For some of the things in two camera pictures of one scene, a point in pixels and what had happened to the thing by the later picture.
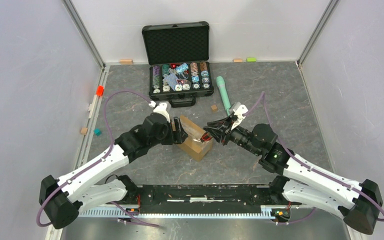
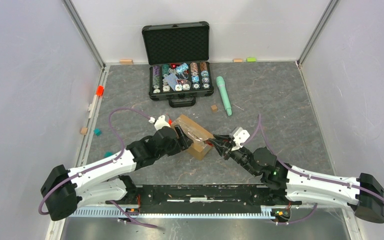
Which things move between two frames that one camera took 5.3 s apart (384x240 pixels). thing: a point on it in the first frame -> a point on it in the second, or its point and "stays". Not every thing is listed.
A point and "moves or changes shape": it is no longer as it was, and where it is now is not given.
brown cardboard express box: x=192 y=145 stays
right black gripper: x=220 y=129 -> x=224 y=145
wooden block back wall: x=126 y=62 stays
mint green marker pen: x=221 y=83 stays
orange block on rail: x=99 y=90 stays
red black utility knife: x=206 y=137 moves or changes shape
